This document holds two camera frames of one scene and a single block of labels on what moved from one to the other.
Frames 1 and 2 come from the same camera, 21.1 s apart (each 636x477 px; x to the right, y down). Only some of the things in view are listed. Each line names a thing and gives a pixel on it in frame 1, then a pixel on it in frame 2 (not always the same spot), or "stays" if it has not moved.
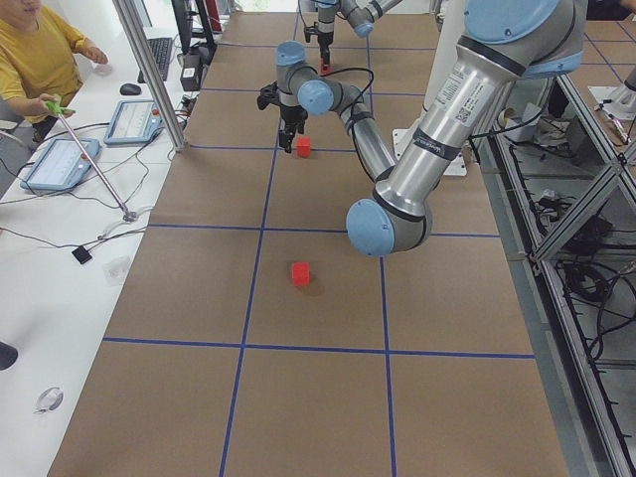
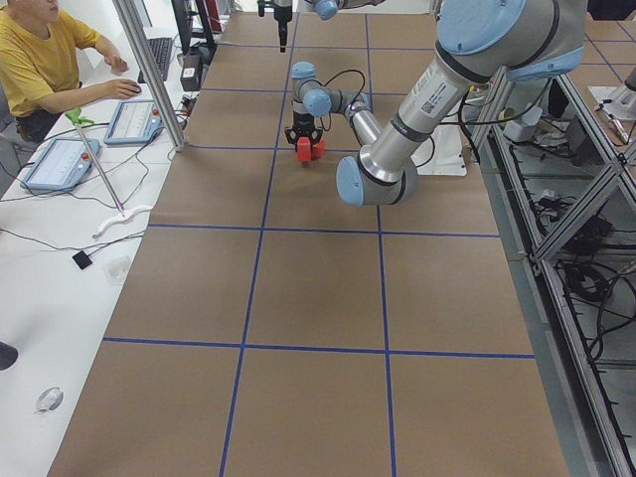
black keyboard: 161,48 stays
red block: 324,71 → 320,148
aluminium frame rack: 564,192 stays
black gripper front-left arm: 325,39 → 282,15
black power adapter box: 190,77 stays
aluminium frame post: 152,71 stays
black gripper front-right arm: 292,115 → 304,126
